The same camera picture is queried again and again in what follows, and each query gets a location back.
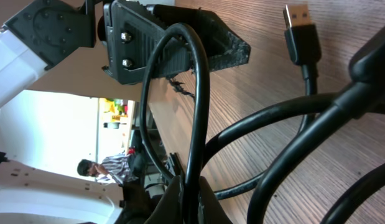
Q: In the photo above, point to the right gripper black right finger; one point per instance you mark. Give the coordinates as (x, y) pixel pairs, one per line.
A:
(170, 207)

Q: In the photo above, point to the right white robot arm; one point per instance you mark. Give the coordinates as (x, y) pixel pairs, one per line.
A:
(41, 134)

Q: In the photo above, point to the person in striped shirt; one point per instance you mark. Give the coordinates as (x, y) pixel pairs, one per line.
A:
(112, 169)

